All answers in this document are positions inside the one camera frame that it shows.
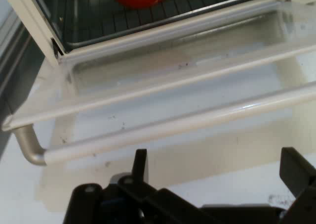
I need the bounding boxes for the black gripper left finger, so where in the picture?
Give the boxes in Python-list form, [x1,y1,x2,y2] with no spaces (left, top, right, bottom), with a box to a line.
[63,148,205,224]

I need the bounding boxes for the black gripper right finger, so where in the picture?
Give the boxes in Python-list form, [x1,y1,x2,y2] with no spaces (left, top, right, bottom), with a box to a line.
[279,146,316,224]

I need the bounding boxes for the glass oven door with handle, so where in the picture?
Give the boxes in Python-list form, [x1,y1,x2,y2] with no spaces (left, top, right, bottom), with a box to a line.
[1,0,316,167]

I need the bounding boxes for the metal oven rack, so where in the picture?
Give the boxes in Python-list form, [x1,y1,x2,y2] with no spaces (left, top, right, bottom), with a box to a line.
[49,0,271,52]

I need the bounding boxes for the cream toaster oven body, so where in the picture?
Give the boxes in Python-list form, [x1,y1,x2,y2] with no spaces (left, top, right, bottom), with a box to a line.
[0,0,316,66]

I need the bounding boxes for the aluminium rail along wall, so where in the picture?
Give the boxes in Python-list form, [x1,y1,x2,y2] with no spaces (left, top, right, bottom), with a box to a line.
[0,12,46,160]

